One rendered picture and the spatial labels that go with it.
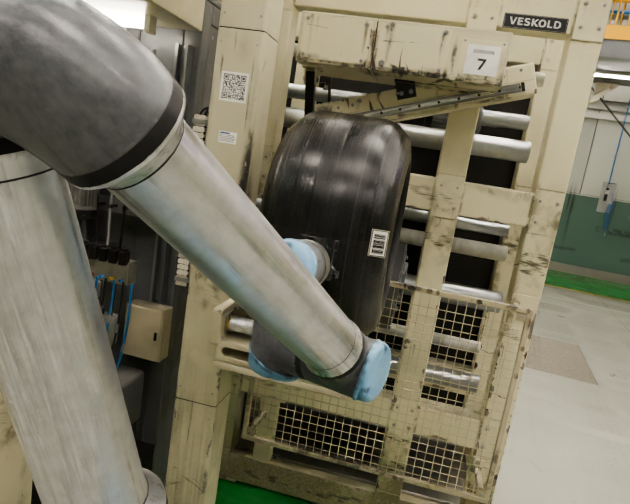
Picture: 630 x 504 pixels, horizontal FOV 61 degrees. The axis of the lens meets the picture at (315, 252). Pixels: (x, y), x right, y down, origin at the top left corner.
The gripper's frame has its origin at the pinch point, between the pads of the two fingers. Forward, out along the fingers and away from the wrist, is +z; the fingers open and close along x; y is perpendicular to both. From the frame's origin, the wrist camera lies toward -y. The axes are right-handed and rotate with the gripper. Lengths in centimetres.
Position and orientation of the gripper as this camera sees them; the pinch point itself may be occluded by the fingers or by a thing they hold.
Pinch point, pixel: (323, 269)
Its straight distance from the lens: 117.0
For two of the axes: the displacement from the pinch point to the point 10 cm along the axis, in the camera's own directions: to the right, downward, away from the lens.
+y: 1.8, -9.8, -0.6
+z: 1.9, -0.2, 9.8
